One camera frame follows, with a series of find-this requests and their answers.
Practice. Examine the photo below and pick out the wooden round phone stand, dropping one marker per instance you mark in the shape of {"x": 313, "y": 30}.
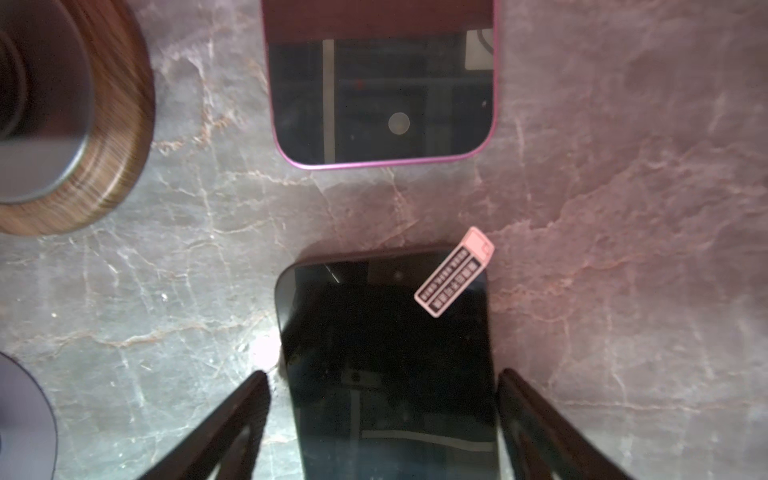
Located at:
{"x": 77, "y": 112}

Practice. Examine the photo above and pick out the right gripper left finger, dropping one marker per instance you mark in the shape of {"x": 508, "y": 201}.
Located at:
{"x": 226, "y": 444}

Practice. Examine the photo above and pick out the pink edged phone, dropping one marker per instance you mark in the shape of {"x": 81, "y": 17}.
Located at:
{"x": 356, "y": 84}

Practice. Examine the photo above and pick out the black phone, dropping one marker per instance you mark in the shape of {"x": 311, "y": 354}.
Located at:
{"x": 389, "y": 366}

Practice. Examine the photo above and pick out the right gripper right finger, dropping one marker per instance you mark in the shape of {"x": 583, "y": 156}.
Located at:
{"x": 540, "y": 442}

